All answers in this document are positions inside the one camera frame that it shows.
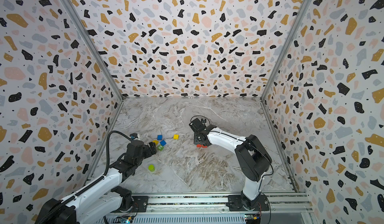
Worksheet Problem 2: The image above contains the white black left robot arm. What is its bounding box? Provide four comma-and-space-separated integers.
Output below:
36, 140, 157, 224

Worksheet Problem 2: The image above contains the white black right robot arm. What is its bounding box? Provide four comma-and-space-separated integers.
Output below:
189, 119, 272, 211

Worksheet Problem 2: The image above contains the green cylinder block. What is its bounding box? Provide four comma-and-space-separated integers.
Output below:
148, 165, 156, 172

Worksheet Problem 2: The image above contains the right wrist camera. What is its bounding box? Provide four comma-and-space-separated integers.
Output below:
189, 118, 208, 133

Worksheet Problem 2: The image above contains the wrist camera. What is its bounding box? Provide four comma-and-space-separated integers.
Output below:
189, 118, 208, 133
130, 133, 141, 141

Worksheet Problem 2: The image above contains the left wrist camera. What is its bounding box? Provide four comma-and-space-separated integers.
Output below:
130, 133, 141, 141

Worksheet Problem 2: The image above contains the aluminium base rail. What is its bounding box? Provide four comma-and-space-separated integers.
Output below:
89, 192, 316, 224

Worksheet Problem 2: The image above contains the left wall corner aluminium post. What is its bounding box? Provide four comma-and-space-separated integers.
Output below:
60, 0, 124, 102

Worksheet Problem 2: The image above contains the wall corner aluminium post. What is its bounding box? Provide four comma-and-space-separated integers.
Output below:
60, 0, 124, 102
261, 0, 311, 103

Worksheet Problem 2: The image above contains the right wall corner aluminium post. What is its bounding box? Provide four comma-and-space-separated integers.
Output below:
261, 0, 311, 103

